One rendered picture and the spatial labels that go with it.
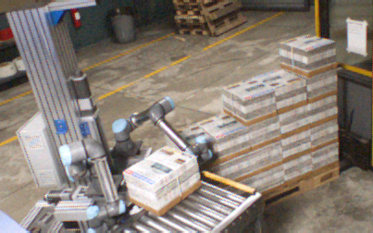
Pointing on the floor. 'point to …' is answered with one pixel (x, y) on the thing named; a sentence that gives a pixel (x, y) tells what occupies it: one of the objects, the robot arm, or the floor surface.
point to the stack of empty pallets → (191, 18)
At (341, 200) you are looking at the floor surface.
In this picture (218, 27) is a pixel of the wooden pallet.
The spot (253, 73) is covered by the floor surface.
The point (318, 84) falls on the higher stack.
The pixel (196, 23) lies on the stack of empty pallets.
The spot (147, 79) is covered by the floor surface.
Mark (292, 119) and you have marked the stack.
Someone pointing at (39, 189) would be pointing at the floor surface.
